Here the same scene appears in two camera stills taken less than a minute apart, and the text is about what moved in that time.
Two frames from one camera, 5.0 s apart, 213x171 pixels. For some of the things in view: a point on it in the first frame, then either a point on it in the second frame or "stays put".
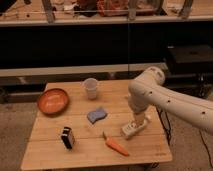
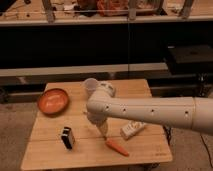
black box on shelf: (189, 59) stays put
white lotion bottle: (133, 127) stays put
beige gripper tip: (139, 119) to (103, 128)
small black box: (66, 137) stays put
